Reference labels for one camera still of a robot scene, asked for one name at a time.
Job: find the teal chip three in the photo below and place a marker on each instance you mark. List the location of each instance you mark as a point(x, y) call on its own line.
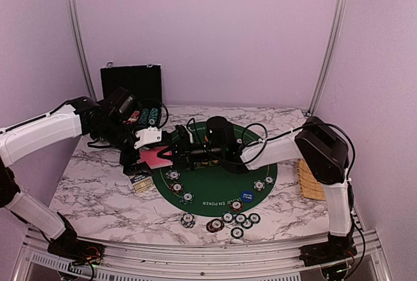
point(254, 218)

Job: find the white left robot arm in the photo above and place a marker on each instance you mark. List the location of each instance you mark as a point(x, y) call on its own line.
point(73, 118)

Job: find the front aluminium rail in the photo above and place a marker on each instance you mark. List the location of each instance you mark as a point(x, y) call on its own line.
point(277, 260)

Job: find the teal chip two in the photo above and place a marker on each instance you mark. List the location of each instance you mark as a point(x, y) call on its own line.
point(240, 218)

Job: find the aluminium frame post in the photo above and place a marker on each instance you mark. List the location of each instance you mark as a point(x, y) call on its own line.
point(78, 39)
point(335, 31)

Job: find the white blue chip stack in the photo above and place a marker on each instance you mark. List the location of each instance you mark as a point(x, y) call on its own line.
point(188, 220)

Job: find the woven bamboo basket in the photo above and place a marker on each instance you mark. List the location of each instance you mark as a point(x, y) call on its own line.
point(309, 187)

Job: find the black poker chip case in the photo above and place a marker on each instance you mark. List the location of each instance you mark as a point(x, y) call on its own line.
point(143, 81)

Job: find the red striped card deck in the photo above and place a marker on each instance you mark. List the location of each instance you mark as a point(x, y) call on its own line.
point(149, 156)

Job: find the teal chip four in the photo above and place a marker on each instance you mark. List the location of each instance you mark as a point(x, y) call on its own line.
point(237, 233)

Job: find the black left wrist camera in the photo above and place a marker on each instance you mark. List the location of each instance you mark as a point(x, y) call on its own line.
point(121, 104)

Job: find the white blue chips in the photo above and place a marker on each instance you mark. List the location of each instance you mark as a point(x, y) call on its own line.
point(172, 175)

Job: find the teal chip mat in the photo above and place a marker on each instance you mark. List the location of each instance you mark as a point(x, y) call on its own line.
point(269, 180)

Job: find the teal chips mat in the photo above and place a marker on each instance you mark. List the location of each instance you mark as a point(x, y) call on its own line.
point(187, 198)

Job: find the teal chip one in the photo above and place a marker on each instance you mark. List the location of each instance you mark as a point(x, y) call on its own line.
point(227, 217)

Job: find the left aluminium frame post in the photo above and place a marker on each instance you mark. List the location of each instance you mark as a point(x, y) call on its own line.
point(78, 39)

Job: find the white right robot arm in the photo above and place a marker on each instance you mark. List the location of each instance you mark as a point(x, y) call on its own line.
point(324, 147)

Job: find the red chips bottom mat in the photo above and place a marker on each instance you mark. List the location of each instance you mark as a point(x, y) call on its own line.
point(236, 206)

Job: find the right aluminium frame post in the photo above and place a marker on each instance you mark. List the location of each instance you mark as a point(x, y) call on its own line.
point(335, 31)

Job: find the round green poker mat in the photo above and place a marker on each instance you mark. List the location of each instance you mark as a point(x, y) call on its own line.
point(214, 187)

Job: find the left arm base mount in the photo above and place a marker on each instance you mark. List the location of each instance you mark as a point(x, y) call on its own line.
point(80, 252)

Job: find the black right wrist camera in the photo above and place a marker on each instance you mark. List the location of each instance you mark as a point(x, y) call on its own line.
point(220, 132)

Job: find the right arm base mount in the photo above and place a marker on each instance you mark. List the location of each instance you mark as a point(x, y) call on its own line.
point(326, 252)

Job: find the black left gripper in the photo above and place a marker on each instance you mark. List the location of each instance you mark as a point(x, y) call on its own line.
point(135, 168)

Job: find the blue small blind button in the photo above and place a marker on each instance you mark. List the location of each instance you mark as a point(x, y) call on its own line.
point(247, 196)

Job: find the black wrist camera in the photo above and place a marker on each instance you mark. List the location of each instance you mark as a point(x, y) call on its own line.
point(220, 132)
point(121, 104)

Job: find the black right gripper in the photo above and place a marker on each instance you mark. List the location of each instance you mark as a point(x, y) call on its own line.
point(181, 155)

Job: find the blue gold card box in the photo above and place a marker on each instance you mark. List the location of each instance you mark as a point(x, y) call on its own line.
point(141, 182)

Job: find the red black chip stack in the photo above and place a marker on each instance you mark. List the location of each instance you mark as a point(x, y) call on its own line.
point(215, 225)

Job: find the teal chips in case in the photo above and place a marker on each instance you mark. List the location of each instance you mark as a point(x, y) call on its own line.
point(149, 117)

